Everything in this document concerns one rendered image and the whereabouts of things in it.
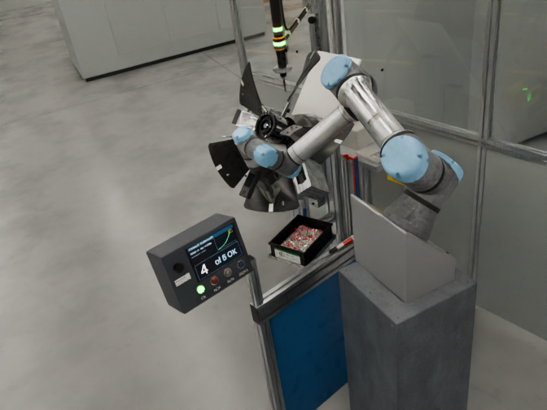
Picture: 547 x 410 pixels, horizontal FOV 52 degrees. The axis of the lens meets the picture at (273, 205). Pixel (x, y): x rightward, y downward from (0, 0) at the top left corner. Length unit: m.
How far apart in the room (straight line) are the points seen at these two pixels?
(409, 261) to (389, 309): 0.17
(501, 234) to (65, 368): 2.31
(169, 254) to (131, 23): 6.17
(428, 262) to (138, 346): 1.95
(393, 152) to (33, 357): 2.48
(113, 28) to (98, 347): 5.02
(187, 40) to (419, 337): 6.53
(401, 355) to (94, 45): 6.40
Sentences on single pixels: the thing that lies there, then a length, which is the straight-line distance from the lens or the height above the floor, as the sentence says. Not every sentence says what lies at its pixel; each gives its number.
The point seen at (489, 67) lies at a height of 1.32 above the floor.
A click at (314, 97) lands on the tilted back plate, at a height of 1.20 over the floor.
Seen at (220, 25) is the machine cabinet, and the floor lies 0.28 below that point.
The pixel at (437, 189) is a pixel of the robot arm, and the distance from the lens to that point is 1.60.
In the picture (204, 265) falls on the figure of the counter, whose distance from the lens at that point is 1.64.
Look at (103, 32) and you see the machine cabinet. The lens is 7.56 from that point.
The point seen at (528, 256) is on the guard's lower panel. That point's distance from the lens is 2.76.
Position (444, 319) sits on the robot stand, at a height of 0.92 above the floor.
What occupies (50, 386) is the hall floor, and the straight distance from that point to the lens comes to 3.23.
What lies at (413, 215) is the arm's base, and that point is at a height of 1.25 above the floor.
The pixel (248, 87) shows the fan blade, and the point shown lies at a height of 1.30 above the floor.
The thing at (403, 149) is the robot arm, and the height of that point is 1.45.
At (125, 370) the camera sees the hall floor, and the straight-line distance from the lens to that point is 3.11.
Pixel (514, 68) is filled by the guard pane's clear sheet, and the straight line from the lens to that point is 2.43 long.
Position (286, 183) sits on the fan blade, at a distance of 2.26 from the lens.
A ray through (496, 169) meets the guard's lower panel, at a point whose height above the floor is 0.87.
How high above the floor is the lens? 2.15
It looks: 32 degrees down
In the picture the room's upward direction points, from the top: 9 degrees counter-clockwise
